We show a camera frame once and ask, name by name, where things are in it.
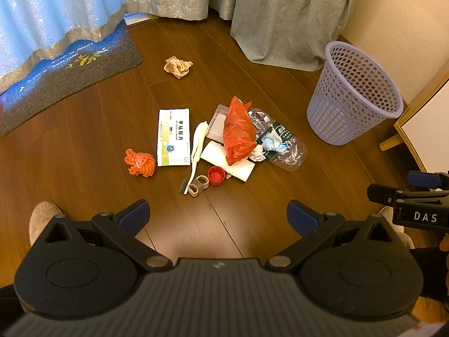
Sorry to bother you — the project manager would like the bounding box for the blue sheer curtain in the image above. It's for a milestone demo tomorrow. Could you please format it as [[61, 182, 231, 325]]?
[[0, 0, 155, 94]]

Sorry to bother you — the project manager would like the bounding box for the beige fuzzy slipper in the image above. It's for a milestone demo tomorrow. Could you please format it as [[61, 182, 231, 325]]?
[[379, 206, 415, 251], [30, 202, 64, 246]]

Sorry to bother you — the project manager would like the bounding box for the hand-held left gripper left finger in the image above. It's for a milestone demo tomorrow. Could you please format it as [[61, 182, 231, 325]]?
[[31, 199, 172, 272]]

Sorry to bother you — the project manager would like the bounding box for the wooden white cabinet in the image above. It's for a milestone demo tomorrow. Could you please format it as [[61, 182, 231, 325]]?
[[379, 70, 449, 174]]

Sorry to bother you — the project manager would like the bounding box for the orange plastic bag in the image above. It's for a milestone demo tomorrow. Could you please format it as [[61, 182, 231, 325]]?
[[223, 96, 257, 166]]

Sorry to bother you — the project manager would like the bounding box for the lavender plastic basket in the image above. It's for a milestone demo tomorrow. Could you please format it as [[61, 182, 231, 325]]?
[[307, 41, 404, 146]]

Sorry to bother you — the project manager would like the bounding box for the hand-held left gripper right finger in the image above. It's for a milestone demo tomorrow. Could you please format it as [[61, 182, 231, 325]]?
[[265, 199, 411, 272]]

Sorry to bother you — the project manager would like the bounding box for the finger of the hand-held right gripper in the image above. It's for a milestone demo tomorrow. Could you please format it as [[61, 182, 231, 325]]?
[[366, 183, 449, 206], [407, 170, 449, 190]]

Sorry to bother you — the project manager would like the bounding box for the grey and blue door mat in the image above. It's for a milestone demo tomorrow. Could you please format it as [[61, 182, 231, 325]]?
[[0, 19, 144, 137]]

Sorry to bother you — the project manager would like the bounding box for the grey-green lace-trimmed cloth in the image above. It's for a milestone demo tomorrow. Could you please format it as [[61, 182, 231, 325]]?
[[209, 0, 362, 72]]

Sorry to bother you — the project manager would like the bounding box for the blue face mask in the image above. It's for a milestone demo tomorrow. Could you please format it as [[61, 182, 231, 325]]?
[[261, 131, 293, 153]]

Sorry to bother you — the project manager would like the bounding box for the crumpled brown paper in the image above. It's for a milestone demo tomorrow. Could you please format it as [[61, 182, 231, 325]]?
[[164, 56, 194, 79]]

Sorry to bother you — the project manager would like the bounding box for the white paper roll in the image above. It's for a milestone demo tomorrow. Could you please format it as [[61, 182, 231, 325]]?
[[201, 140, 256, 182]]

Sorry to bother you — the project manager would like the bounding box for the red bottle cap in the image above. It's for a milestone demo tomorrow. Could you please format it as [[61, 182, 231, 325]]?
[[208, 166, 226, 185]]

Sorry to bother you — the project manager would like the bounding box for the white cleaning brush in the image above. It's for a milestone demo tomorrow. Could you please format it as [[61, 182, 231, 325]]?
[[178, 121, 210, 195]]

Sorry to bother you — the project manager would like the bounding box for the white medicine box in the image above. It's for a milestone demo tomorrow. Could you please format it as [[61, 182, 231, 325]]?
[[157, 108, 192, 167]]

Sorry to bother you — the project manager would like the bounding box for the crushed clear plastic bottle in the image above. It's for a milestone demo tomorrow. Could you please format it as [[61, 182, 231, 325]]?
[[247, 107, 309, 172]]

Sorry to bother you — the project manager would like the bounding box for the white tissue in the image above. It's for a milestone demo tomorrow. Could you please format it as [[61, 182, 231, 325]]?
[[250, 144, 267, 163]]

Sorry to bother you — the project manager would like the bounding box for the clear plastic box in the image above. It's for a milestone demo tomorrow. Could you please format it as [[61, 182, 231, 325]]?
[[207, 104, 253, 143]]

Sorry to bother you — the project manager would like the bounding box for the orange foam net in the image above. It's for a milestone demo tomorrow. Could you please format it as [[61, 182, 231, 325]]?
[[124, 148, 156, 177]]

